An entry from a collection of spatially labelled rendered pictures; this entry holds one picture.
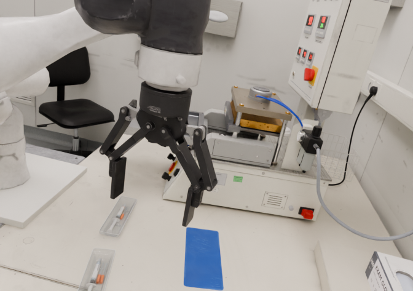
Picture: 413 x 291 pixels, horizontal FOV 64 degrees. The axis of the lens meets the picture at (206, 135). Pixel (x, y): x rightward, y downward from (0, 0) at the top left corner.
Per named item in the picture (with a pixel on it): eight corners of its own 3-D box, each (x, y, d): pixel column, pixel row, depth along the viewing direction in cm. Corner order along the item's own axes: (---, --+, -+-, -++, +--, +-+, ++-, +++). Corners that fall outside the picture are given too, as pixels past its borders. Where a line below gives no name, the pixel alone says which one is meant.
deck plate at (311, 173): (303, 141, 142) (304, 139, 142) (331, 181, 110) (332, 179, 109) (196, 123, 139) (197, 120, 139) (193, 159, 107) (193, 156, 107)
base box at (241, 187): (292, 176, 148) (303, 141, 142) (318, 230, 113) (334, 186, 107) (173, 157, 145) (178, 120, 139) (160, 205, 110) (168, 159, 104)
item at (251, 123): (271, 118, 131) (277, 95, 127) (283, 139, 110) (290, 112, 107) (228, 111, 130) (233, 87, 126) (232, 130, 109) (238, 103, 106)
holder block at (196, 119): (203, 119, 131) (204, 112, 130) (201, 137, 112) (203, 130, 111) (161, 111, 130) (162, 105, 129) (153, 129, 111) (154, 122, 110)
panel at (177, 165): (172, 158, 143) (196, 124, 137) (163, 195, 115) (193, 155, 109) (168, 155, 142) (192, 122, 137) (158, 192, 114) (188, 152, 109)
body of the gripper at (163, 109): (128, 82, 47) (122, 142, 50) (182, 96, 44) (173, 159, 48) (153, 75, 53) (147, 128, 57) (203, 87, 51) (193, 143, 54)
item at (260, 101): (286, 118, 134) (295, 87, 130) (307, 149, 105) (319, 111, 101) (227, 108, 133) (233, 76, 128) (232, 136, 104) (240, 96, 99)
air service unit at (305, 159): (302, 159, 109) (314, 117, 104) (314, 181, 96) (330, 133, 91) (286, 156, 109) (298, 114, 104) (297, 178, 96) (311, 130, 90)
